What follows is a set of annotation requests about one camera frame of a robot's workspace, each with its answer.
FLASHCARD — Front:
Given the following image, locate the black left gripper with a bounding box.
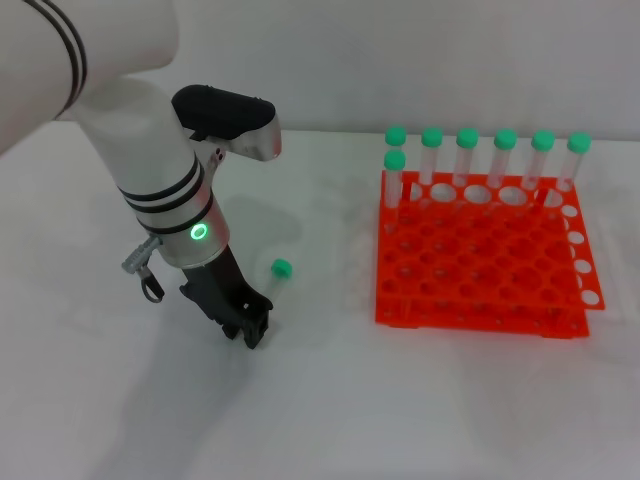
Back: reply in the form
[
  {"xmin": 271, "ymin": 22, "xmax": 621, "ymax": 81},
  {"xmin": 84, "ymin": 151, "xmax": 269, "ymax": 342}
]
[{"xmin": 178, "ymin": 245, "xmax": 274, "ymax": 351}]

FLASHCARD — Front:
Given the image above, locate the orange test tube rack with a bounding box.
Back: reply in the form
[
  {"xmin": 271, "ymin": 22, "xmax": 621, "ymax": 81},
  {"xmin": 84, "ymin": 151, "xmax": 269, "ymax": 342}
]
[{"xmin": 373, "ymin": 169, "xmax": 607, "ymax": 341}]

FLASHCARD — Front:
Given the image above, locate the green-capped clear test tube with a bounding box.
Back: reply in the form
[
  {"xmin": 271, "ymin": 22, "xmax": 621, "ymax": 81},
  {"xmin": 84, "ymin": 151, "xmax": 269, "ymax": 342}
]
[
  {"xmin": 267, "ymin": 257, "xmax": 295, "ymax": 304},
  {"xmin": 418, "ymin": 126, "xmax": 445, "ymax": 202},
  {"xmin": 553, "ymin": 131, "xmax": 593, "ymax": 194},
  {"xmin": 384, "ymin": 124, "xmax": 409, "ymax": 201},
  {"xmin": 451, "ymin": 127, "xmax": 480, "ymax": 187},
  {"xmin": 521, "ymin": 129, "xmax": 556, "ymax": 192},
  {"xmin": 488, "ymin": 128, "xmax": 518, "ymax": 190},
  {"xmin": 383, "ymin": 148, "xmax": 407, "ymax": 236}
]

